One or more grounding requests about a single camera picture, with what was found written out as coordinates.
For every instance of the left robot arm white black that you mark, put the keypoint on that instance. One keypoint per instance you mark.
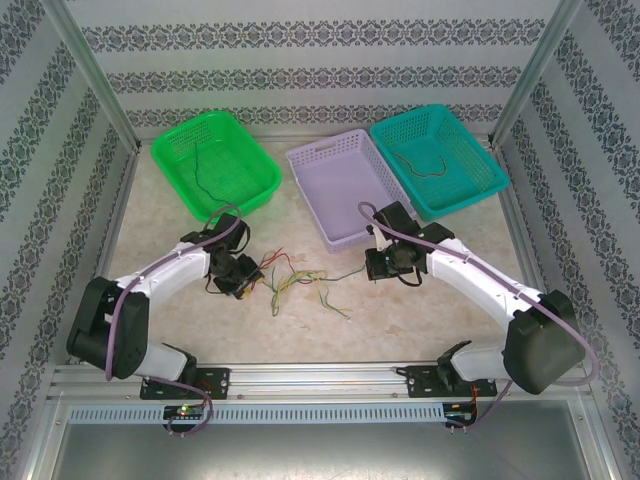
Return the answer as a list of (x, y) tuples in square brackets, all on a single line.
[(165, 270)]

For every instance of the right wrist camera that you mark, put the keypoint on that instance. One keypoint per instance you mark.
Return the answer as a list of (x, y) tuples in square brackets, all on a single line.
[(378, 240)]

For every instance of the lilac plastic basket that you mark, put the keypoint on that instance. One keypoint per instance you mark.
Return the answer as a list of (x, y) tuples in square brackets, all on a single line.
[(330, 190)]

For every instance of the long aluminium base rail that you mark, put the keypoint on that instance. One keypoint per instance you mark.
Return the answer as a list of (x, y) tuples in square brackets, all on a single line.
[(315, 380)]

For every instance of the small circuit board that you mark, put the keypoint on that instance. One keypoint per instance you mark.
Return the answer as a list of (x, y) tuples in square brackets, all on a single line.
[(182, 411), (457, 415)]

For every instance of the teal plastic basket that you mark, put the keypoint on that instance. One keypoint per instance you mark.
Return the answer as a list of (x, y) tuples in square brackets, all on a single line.
[(450, 140)]

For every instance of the green plastic basket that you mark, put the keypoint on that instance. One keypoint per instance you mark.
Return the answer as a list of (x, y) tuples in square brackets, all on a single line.
[(240, 160)]

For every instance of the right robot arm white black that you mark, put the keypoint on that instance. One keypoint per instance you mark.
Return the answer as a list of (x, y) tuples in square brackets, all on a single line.
[(475, 285)]

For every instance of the aluminium frame post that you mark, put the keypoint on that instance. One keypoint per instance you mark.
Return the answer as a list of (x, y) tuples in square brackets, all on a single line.
[(95, 75), (540, 70)]

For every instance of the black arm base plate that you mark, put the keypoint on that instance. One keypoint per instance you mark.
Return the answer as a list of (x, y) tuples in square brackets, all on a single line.
[(220, 382), (417, 382)]

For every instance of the grey metal sheet panel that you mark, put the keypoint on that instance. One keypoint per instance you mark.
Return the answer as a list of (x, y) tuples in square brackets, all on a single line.
[(320, 455)]

